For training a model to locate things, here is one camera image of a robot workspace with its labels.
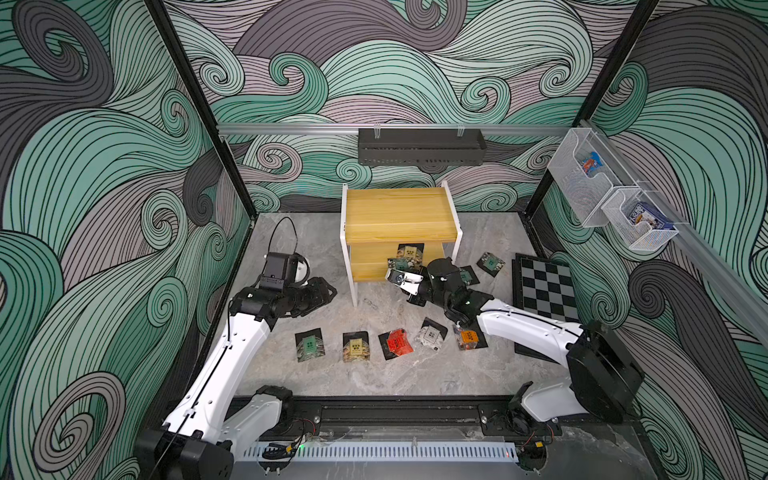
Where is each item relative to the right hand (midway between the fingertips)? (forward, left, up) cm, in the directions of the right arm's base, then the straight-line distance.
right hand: (406, 271), depth 84 cm
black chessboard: (+3, -46, -13) cm, 48 cm away
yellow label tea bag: (+6, -3, 0) cm, 7 cm away
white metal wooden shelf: (+3, +9, +18) cm, 20 cm away
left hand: (-9, +20, +4) cm, 23 cm away
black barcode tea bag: (-15, +29, -15) cm, 36 cm away
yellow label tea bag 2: (-16, +15, -16) cm, 27 cm away
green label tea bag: (+2, 0, +1) cm, 2 cm away
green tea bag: (+13, -32, -16) cm, 38 cm away
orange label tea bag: (-13, -19, -16) cm, 28 cm away
